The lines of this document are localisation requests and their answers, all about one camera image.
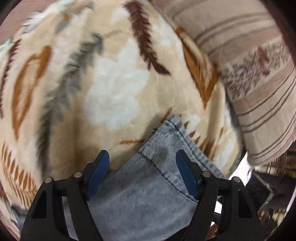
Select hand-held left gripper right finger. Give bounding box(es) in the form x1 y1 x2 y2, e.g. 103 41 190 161
176 149 264 241

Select grey denim pants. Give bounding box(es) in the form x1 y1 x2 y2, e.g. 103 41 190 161
62 114 225 241

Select leaf print fleece blanket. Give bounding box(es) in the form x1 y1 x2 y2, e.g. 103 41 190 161
0 0 244 240

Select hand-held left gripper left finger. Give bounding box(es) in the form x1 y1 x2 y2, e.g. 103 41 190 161
20 150 110 241

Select striped beige pillow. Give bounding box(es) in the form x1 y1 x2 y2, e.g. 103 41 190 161
150 0 296 166

